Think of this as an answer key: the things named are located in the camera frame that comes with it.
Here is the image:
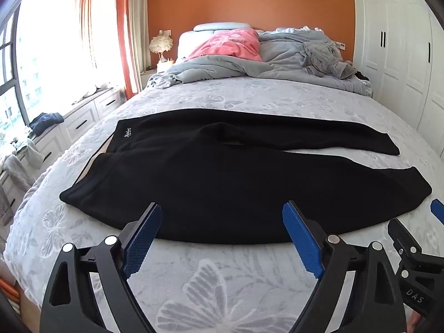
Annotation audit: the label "black framed window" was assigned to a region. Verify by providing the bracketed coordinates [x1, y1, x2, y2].
[0, 0, 99, 136]

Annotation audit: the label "pink pillow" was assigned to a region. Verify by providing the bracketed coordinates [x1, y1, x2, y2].
[184, 29, 263, 63]

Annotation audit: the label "person's right hand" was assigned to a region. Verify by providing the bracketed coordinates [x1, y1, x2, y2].
[407, 313, 422, 333]

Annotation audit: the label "white wardrobe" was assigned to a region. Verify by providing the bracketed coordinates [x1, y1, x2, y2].
[353, 0, 444, 153]

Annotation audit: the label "white items on sill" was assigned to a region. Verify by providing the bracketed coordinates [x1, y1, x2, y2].
[72, 83, 116, 105]

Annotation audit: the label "bed with grey butterfly bedspread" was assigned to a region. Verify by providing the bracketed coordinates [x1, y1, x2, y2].
[3, 74, 444, 333]

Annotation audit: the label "black pants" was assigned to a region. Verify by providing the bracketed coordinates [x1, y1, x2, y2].
[60, 109, 433, 245]

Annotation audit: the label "white nightstand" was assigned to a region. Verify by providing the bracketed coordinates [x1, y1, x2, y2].
[140, 67, 168, 92]

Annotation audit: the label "dark blue cloth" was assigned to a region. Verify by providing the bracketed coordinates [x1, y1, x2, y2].
[29, 112, 65, 134]

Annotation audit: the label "white drawer cabinet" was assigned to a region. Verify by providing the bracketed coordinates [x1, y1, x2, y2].
[0, 88, 126, 223]

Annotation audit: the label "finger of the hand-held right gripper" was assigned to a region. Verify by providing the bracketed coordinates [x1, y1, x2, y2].
[387, 218, 418, 254]
[429, 199, 444, 225]

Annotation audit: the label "orange curtain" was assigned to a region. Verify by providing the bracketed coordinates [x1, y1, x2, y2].
[75, 0, 140, 102]

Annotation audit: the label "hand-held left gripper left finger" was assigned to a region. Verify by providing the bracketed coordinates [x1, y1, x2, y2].
[40, 202, 163, 333]

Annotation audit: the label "white feather lamp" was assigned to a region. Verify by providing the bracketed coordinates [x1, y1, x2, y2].
[149, 31, 174, 64]

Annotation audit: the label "white sheer curtain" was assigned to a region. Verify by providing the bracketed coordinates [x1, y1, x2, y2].
[94, 0, 150, 94]

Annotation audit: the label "grey duvet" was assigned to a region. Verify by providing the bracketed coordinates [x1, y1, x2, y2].
[146, 26, 373, 98]

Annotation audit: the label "pile of grey cloths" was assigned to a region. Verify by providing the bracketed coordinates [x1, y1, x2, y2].
[0, 133, 44, 195]

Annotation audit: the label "crumpled grey garment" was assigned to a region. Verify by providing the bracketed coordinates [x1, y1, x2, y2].
[300, 38, 358, 79]

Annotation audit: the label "white ruffled pillow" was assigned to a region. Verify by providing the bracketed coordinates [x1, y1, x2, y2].
[274, 25, 328, 36]

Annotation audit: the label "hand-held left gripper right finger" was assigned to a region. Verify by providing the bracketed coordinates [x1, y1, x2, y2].
[282, 200, 407, 333]

